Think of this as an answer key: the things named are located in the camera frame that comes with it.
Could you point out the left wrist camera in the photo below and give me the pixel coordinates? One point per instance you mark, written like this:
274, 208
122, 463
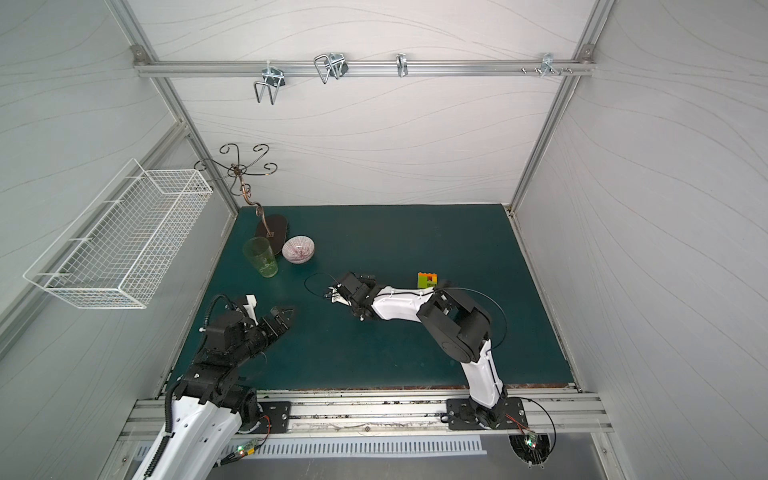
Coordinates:
249, 304

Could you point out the long lime green brick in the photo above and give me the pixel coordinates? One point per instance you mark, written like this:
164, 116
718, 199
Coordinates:
424, 283

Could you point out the metal hook two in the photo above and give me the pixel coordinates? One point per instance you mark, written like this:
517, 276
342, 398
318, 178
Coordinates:
330, 65

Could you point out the metal hook stand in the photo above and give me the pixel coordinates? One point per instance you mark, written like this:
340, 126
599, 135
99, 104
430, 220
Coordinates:
274, 228

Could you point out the metal hook three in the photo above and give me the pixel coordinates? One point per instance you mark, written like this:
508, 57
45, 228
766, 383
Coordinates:
401, 65

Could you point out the green plastic cup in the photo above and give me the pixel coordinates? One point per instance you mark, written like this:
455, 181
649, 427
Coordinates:
258, 252

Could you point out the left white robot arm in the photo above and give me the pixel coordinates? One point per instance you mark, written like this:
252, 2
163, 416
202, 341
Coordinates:
208, 405

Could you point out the aluminium cross bar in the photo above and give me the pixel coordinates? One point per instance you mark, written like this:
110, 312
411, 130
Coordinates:
357, 68

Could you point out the metal hook four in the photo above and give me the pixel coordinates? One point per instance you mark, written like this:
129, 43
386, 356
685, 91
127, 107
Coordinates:
547, 67

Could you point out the striped ceramic bowl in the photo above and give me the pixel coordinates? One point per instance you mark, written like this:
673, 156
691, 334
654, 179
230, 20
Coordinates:
298, 249

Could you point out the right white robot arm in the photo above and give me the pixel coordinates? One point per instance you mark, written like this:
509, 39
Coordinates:
457, 323

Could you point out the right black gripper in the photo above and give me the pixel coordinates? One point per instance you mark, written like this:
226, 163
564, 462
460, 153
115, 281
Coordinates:
349, 292

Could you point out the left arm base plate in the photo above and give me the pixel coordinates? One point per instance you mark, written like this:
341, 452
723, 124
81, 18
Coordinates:
266, 417

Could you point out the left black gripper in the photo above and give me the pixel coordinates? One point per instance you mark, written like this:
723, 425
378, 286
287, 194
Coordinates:
271, 324

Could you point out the metal hook one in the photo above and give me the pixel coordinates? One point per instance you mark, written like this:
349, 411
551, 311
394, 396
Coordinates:
268, 87

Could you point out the white wire basket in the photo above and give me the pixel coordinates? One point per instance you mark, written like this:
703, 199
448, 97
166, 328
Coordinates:
115, 253

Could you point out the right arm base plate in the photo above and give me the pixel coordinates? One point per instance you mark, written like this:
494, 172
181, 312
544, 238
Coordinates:
463, 414

